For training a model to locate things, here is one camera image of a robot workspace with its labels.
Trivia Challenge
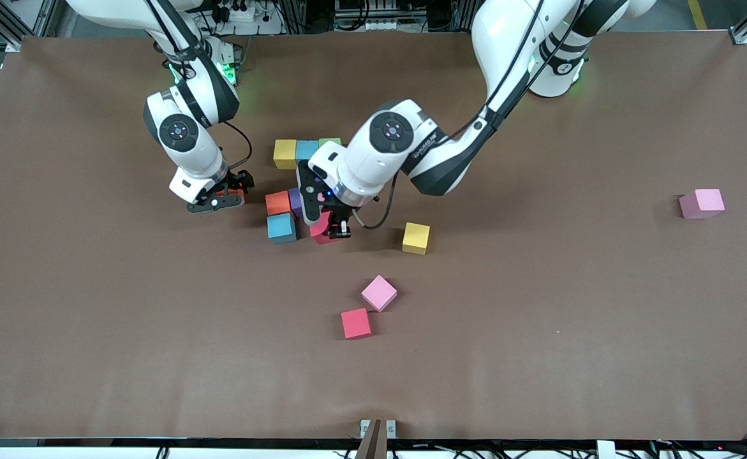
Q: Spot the red foam cube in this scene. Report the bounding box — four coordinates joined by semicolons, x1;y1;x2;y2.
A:
309;212;342;246
341;308;373;340

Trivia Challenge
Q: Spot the cyan foam cube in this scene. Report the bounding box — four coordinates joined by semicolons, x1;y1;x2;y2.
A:
295;140;321;170
266;213;298;245

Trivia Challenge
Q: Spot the yellow foam cube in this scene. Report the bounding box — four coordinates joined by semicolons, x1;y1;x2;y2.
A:
402;222;431;256
273;139;298;170

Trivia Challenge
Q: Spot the pink foam cube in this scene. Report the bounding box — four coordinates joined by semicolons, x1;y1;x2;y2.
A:
361;275;398;313

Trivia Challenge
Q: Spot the white power strip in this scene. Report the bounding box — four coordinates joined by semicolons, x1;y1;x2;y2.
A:
211;0;285;36
335;0;470;33

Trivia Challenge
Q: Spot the pale mauve foam cube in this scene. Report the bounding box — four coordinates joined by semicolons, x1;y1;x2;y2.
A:
679;189;726;220

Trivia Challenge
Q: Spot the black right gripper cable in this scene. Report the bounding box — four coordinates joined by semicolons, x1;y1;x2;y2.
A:
222;121;253;173

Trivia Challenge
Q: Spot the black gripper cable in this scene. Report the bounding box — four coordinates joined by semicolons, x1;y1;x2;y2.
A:
353;172;401;231
222;121;253;173

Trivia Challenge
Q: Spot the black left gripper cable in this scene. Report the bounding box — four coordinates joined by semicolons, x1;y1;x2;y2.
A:
353;172;401;231

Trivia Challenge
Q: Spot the small metal bracket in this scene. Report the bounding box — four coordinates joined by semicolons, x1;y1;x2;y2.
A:
360;419;397;439

